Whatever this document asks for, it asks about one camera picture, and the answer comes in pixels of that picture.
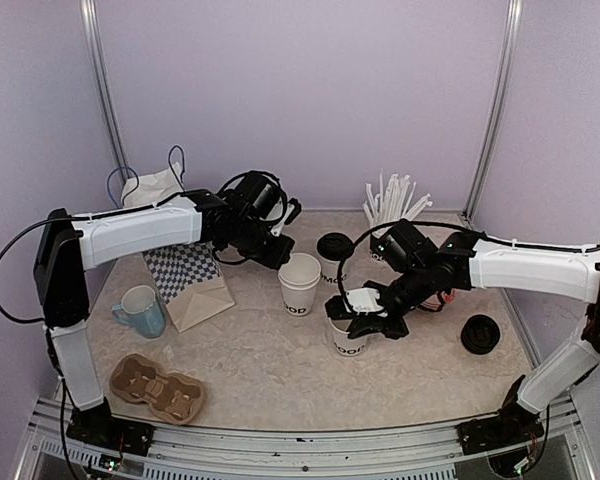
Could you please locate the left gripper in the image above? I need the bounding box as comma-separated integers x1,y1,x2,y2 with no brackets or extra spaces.
222,216,295,270

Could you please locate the white paper coffee cup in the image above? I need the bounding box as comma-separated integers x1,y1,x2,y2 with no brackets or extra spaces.
318,256,340,291
329,319,371,357

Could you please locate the black coffee cup lid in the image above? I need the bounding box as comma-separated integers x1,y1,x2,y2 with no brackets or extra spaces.
316,232,353,261

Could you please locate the blue checkered paper bag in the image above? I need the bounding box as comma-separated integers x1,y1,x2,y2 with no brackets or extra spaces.
107,145,235,333

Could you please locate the brown cardboard cup carrier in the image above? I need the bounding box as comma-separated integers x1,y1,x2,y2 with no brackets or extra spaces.
109,354,205,425

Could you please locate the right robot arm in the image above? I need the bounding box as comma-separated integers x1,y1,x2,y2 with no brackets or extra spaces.
325,219,600,444

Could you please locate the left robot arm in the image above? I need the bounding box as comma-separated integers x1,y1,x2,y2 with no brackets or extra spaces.
29,170,302,445

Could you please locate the stack of white paper cups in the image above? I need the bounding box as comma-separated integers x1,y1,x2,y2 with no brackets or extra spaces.
278,253,321,317

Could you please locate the red floral bowl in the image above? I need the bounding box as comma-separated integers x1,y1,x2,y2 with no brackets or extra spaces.
418,289,456,313

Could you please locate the black cup holding straws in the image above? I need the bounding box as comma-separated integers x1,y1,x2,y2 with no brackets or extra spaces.
369,236,384,262

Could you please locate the stack of black lids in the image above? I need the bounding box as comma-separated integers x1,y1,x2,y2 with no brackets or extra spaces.
460,314,501,355

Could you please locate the bundle of wrapped white straws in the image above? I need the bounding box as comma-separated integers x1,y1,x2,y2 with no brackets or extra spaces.
362,172,433,227

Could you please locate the blue ceramic mug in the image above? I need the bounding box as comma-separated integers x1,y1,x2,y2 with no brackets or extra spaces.
111,285,166,339

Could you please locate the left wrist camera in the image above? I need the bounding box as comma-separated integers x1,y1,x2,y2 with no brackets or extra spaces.
266,198,302,237

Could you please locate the aluminium front frame rail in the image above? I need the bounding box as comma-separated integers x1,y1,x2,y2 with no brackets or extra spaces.
14,397,596,480

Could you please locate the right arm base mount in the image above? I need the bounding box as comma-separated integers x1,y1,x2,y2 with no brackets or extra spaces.
456,417,545,455

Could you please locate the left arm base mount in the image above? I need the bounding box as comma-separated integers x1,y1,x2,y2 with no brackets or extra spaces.
66,417,155,457

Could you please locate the left aluminium corner post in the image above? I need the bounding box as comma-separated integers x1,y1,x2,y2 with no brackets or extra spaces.
80,0,129,168

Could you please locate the aluminium corner post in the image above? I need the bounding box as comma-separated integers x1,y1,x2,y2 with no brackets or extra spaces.
80,0,129,168
463,0,524,222

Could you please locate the right aluminium corner post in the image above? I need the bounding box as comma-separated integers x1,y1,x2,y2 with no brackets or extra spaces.
463,0,524,222

